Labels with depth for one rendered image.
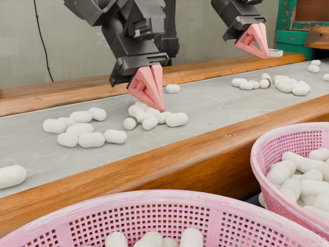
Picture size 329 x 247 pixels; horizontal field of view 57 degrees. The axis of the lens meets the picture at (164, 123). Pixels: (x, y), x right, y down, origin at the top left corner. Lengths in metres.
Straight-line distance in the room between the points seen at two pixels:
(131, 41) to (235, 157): 0.28
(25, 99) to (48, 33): 1.99
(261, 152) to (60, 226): 0.24
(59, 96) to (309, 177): 0.46
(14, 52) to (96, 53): 0.65
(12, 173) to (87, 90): 0.33
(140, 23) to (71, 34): 2.16
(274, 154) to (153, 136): 0.17
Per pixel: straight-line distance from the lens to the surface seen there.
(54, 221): 0.26
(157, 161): 0.33
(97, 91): 0.66
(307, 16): 1.25
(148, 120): 0.47
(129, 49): 0.53
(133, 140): 0.44
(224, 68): 0.89
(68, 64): 2.67
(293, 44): 1.26
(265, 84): 0.75
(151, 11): 0.51
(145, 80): 0.52
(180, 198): 0.27
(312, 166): 0.41
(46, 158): 0.42
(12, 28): 2.53
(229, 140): 0.39
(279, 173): 0.37
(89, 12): 0.60
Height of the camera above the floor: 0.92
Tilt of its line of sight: 21 degrees down
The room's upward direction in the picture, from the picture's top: straight up
